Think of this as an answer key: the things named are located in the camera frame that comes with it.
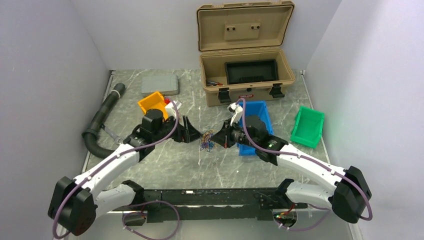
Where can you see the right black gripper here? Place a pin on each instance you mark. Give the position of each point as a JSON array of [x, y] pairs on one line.
[[224, 139]]

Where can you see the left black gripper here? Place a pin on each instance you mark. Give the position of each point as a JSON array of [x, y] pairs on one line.
[[190, 133]]

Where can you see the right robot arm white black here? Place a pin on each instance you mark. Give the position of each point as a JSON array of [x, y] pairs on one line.
[[344, 191]]

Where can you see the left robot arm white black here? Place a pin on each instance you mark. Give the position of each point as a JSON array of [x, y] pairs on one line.
[[77, 202]]

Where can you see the blue plastic bin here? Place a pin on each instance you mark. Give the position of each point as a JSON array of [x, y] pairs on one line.
[[254, 110]]

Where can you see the orange plastic bin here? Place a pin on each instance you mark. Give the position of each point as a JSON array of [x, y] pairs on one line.
[[154, 101]]

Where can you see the screwdrivers in toolbox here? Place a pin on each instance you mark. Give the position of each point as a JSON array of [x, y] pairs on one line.
[[213, 83]]

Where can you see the grey plastic case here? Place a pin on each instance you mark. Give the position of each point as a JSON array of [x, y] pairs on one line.
[[167, 85]]

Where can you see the black tray in toolbox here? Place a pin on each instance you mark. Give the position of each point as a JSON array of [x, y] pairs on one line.
[[243, 72]]

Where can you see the silver wrench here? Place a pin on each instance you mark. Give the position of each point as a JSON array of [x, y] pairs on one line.
[[116, 138]]

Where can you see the tan open toolbox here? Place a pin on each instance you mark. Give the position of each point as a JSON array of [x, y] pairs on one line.
[[237, 32]]

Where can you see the green plastic bin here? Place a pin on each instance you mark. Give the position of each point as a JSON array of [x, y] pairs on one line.
[[308, 127]]

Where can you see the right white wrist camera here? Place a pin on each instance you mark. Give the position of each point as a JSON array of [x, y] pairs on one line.
[[237, 111]]

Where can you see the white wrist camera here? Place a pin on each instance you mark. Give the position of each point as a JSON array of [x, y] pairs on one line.
[[172, 108], [237, 111]]

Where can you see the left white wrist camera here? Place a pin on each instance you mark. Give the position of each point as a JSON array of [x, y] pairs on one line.
[[172, 108]]

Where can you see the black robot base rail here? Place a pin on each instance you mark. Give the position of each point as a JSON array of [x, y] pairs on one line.
[[211, 204]]

